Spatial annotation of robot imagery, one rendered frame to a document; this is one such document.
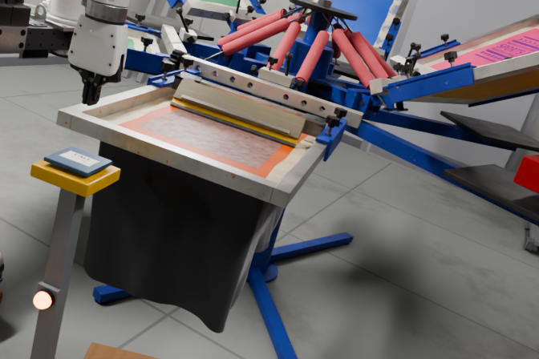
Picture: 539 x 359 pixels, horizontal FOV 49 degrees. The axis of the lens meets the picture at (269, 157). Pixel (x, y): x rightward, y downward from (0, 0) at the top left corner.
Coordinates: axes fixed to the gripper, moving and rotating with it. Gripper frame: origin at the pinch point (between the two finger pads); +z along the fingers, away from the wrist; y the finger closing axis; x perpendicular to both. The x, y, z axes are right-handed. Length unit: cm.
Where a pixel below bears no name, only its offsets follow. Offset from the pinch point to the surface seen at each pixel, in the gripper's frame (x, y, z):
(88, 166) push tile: -2.0, 3.4, 13.8
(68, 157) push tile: -1.5, -1.6, 13.8
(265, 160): 44, 29, 15
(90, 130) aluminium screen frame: 17.2, -8.1, 14.0
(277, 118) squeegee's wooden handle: 67, 24, 9
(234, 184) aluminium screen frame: 17.2, 28.8, 14.4
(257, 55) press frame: 173, -14, 10
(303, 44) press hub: 153, 9, -4
